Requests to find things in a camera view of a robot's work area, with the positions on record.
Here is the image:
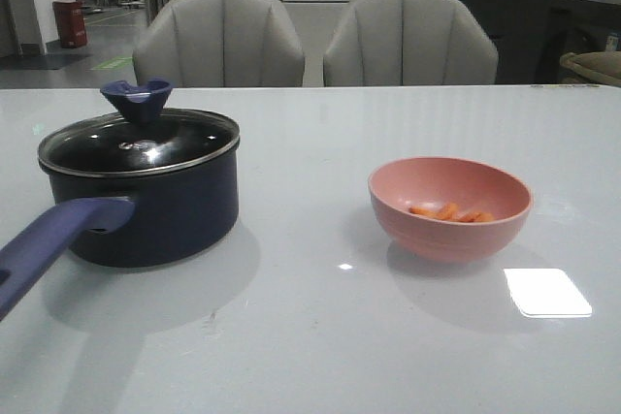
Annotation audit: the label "grey upholstered chair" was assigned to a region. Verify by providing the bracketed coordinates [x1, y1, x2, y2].
[132, 0, 305, 88]
[323, 0, 499, 87]

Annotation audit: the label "glass pot lid blue knob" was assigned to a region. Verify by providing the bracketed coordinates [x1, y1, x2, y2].
[38, 79, 240, 178]

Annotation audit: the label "dark counter with white top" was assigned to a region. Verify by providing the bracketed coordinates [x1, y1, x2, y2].
[368, 0, 621, 85]

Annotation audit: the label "red waste bin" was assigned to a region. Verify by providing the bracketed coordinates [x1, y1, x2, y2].
[52, 0, 88, 48]

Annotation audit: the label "left grey upholstered chair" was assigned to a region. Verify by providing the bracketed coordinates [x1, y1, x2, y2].
[132, 0, 305, 88]

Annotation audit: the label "orange ham slices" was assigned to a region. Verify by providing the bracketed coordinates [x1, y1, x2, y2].
[409, 203, 495, 223]

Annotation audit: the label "right grey upholstered chair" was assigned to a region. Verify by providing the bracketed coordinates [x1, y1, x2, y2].
[323, 0, 499, 87]

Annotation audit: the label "pink plastic bowl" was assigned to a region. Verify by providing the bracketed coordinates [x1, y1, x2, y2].
[368, 157, 533, 263]

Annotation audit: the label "coloured sticker strip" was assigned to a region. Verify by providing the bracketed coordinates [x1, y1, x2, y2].
[530, 82, 601, 89]

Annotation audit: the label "dark blue saucepan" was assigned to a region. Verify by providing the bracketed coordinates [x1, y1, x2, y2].
[0, 108, 242, 321]

